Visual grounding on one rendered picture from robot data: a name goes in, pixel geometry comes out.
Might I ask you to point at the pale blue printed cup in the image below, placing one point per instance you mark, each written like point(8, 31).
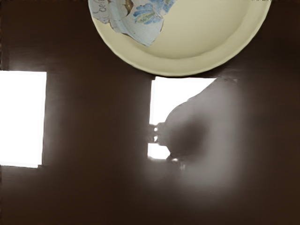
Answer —
point(138, 23)

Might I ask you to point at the cream round plate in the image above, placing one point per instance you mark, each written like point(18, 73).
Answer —
point(199, 35)

